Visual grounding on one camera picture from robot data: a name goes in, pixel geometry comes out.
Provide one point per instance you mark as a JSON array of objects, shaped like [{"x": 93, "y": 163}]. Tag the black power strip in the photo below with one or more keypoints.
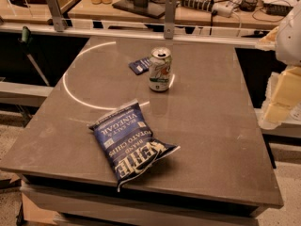
[{"x": 204, "y": 5}]

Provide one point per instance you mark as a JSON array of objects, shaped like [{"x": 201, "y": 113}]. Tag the white power adapter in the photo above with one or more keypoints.
[{"x": 223, "y": 10}]

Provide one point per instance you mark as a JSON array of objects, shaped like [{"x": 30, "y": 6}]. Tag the black monitor stand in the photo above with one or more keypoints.
[{"x": 141, "y": 7}]

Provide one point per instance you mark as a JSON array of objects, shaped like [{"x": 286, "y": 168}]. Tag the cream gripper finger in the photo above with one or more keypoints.
[
  {"x": 268, "y": 42},
  {"x": 283, "y": 94}
]

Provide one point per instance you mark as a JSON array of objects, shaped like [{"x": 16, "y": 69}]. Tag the blue potato chips bag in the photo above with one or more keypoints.
[{"x": 128, "y": 142}]

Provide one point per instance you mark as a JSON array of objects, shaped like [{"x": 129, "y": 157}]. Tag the centre metal bracket post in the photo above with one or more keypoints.
[{"x": 169, "y": 19}]

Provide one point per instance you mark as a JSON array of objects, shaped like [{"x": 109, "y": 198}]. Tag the green handled tool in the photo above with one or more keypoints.
[{"x": 24, "y": 41}]

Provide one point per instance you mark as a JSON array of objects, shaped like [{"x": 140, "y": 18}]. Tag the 7up soda can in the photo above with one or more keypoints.
[{"x": 160, "y": 69}]

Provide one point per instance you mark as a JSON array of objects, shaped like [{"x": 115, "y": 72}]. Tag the black keypad device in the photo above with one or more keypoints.
[{"x": 278, "y": 10}]

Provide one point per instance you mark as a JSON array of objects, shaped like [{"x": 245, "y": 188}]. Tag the left metal bracket post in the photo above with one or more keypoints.
[{"x": 58, "y": 21}]

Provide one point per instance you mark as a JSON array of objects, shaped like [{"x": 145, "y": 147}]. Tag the small dark blue packet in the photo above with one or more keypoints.
[{"x": 140, "y": 66}]

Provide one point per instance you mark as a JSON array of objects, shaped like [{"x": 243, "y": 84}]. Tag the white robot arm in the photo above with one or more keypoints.
[{"x": 288, "y": 46}]

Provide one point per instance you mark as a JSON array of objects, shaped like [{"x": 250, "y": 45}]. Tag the metal bracket post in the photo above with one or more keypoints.
[
  {"x": 169, "y": 19},
  {"x": 58, "y": 21}
]

